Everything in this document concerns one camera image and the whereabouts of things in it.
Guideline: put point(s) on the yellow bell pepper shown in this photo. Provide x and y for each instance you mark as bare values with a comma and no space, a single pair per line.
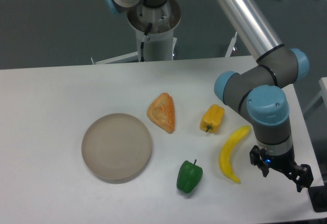
212,119

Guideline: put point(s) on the orange triangular bread slice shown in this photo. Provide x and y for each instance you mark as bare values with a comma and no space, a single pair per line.
162,112

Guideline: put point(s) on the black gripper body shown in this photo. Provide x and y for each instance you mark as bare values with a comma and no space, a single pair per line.
284,163

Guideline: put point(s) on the beige round plate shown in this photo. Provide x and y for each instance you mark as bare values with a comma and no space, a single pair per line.
116,147

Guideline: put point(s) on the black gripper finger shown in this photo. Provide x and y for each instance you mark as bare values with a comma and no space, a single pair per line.
258,158
301,175

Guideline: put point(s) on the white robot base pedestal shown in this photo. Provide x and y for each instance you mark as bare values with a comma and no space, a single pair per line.
154,33

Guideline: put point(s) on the yellow banana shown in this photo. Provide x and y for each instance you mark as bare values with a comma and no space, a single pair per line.
225,155

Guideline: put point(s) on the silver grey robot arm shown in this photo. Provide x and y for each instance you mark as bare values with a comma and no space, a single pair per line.
256,95

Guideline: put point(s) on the green bell pepper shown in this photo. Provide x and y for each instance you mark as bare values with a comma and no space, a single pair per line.
189,176

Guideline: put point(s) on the white frame at right edge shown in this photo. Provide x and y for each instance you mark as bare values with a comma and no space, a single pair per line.
318,100

